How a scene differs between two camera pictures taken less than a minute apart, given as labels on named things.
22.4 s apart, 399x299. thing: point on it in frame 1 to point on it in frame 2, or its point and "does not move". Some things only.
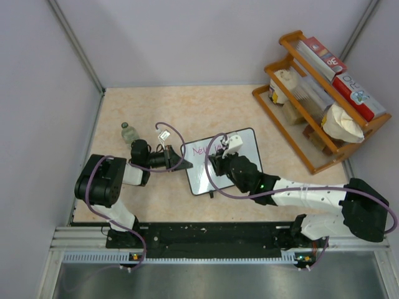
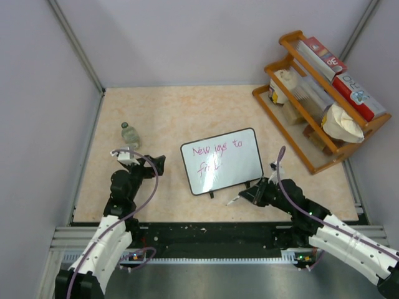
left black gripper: [171, 158] to [149, 171]
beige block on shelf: [289, 113] does not move
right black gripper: [218, 161] to [255, 194]
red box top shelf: [325, 60] does not move
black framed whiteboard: [199, 179] does not move
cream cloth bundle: [340, 126] does not move
